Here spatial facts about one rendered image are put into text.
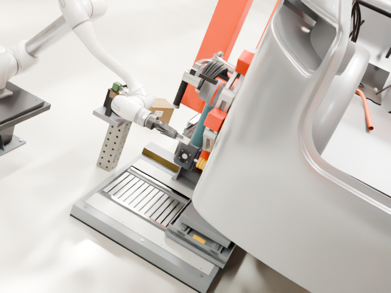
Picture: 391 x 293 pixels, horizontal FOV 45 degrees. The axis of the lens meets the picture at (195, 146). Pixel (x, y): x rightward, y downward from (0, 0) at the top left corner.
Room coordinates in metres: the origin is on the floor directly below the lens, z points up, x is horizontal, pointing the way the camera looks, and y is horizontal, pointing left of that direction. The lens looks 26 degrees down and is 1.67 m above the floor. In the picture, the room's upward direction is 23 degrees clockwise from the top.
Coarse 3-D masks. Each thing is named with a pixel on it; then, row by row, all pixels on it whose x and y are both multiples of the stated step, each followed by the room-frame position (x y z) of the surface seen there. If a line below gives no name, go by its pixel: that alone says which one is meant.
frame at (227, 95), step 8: (232, 80) 2.09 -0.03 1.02; (240, 80) 2.10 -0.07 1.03; (224, 88) 2.05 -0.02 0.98; (224, 96) 2.03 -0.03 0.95; (232, 96) 2.03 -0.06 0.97; (216, 104) 2.04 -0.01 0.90; (208, 128) 2.04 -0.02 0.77; (208, 136) 2.03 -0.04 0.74; (216, 136) 2.03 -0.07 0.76; (208, 144) 2.18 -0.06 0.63; (208, 152) 2.18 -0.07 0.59
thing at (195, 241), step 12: (168, 228) 2.05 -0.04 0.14; (180, 228) 2.06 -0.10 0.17; (192, 228) 2.13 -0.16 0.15; (180, 240) 2.04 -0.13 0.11; (192, 240) 2.02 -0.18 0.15; (204, 240) 2.03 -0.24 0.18; (204, 252) 2.01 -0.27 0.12; (216, 252) 2.00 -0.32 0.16; (228, 252) 2.06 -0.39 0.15; (216, 264) 1.99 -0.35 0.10
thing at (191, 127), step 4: (196, 116) 3.01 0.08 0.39; (192, 120) 2.92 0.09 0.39; (196, 120) 2.95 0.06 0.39; (188, 124) 2.89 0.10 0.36; (192, 124) 2.98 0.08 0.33; (196, 124) 3.00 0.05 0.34; (184, 128) 2.88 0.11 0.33; (188, 128) 2.90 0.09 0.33; (192, 128) 2.92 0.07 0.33; (184, 132) 2.88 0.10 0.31; (188, 132) 2.87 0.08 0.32; (192, 132) 2.96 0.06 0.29
